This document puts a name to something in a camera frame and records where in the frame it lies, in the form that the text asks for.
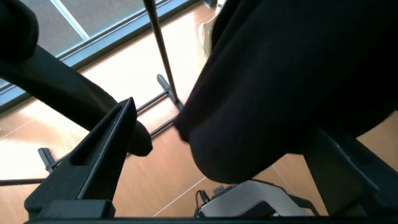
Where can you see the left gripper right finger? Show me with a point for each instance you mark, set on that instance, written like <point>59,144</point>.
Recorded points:
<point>342,186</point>

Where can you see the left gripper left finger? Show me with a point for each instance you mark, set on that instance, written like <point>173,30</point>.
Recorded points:
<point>102,177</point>

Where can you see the black garment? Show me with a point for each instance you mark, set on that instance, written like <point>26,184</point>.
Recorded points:
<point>280,77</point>

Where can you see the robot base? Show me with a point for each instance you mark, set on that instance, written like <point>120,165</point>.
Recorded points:
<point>248,196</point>

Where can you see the black clothes rack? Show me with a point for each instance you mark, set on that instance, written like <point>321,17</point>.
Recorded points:
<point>160,40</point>

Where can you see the window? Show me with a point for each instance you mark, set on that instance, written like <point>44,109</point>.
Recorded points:
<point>93,18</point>

